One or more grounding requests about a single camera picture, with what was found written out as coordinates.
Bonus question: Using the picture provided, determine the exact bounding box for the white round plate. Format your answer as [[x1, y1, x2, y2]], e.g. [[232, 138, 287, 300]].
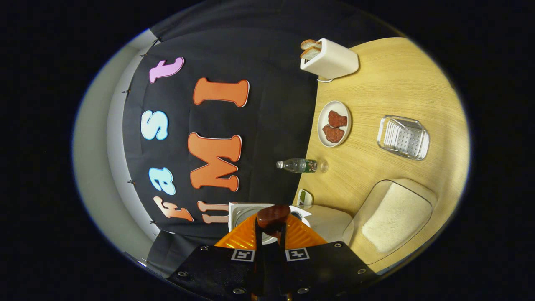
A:
[[317, 100, 352, 148]]

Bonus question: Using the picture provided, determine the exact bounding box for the white toaster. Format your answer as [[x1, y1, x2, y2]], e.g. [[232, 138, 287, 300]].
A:
[[300, 38, 360, 81]]

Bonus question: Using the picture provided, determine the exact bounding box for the clear plastic water bottle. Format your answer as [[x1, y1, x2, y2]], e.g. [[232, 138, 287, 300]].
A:
[[276, 158, 329, 174]]

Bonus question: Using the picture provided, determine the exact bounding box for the white rice heap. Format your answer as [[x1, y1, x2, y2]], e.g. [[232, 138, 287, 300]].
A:
[[362, 183, 433, 253]]

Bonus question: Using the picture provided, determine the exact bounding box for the small white sauce dish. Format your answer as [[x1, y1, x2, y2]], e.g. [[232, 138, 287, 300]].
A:
[[296, 189, 314, 207]]

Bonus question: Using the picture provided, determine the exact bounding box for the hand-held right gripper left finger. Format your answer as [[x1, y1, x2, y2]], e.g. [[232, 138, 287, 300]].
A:
[[167, 213, 264, 301]]

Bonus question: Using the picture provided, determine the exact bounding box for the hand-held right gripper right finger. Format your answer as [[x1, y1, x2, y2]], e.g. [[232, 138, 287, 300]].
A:
[[278, 213, 379, 301]]

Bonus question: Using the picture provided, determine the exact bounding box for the metal wire chopstick holder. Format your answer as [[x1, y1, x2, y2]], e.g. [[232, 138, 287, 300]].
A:
[[377, 115, 430, 161]]

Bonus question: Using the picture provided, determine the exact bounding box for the red meat piece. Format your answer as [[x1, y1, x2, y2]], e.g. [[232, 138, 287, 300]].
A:
[[322, 124, 345, 144], [328, 110, 348, 128]]

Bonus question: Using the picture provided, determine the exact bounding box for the black backdrop cloth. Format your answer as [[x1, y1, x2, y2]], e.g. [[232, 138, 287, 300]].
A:
[[122, 0, 402, 278]]

